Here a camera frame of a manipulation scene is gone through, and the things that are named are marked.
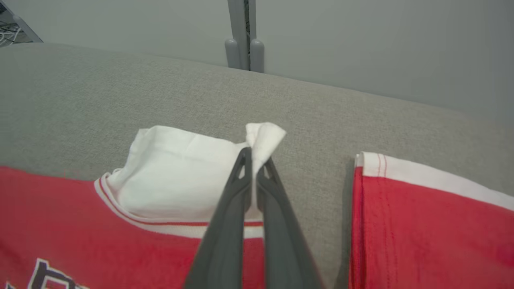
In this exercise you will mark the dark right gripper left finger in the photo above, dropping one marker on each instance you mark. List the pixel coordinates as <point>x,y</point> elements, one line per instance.
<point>225,241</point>

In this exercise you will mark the grey cylindrical post foot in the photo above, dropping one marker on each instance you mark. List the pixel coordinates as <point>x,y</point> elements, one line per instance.
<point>257,56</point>
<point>231,54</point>

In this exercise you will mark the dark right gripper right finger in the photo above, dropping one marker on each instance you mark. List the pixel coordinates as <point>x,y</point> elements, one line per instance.
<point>285,249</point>

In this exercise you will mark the grey partition post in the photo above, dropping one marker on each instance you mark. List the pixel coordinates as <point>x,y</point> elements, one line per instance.
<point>237,24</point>

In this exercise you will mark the red shorts with white stripe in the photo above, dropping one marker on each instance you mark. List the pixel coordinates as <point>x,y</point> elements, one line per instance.
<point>433,233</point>

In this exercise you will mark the red printed basketball jersey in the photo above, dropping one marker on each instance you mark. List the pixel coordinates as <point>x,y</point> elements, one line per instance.
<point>80,224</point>

